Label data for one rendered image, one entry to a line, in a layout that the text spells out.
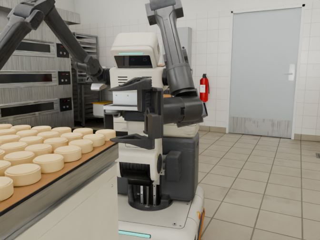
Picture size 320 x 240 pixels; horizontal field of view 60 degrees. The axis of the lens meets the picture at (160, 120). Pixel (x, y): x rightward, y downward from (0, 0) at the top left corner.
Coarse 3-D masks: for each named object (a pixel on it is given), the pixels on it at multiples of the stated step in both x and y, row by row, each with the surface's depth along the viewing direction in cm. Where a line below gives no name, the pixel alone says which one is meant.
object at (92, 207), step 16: (96, 176) 62; (112, 176) 70; (80, 192) 55; (96, 192) 61; (112, 192) 70; (48, 208) 47; (64, 208) 50; (80, 208) 55; (96, 208) 62; (112, 208) 70; (32, 224) 42; (48, 224) 46; (64, 224) 50; (80, 224) 56; (96, 224) 62; (112, 224) 70
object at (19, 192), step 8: (104, 144) 65; (96, 152) 58; (80, 160) 53; (64, 168) 49; (48, 176) 45; (56, 176) 45; (32, 184) 42; (40, 184) 42; (16, 192) 39; (24, 192) 39; (8, 200) 36; (16, 200) 36; (0, 208) 34
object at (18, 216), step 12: (108, 156) 69; (84, 168) 58; (96, 168) 63; (60, 180) 50; (72, 180) 54; (84, 180) 58; (48, 192) 47; (60, 192) 50; (24, 204) 42; (36, 204) 44; (48, 204) 47; (0, 216) 38; (12, 216) 40; (24, 216) 42; (36, 216) 44; (0, 228) 38; (12, 228) 40
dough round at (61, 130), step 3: (54, 129) 72; (57, 129) 72; (60, 129) 72; (63, 129) 72; (66, 129) 72; (69, 129) 72; (60, 132) 71; (63, 132) 71; (66, 132) 71; (69, 132) 72; (60, 135) 71
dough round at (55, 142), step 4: (48, 140) 60; (52, 140) 60; (56, 140) 60; (60, 140) 60; (64, 140) 60; (52, 144) 58; (56, 144) 58; (60, 144) 59; (64, 144) 60; (52, 148) 58; (56, 148) 59
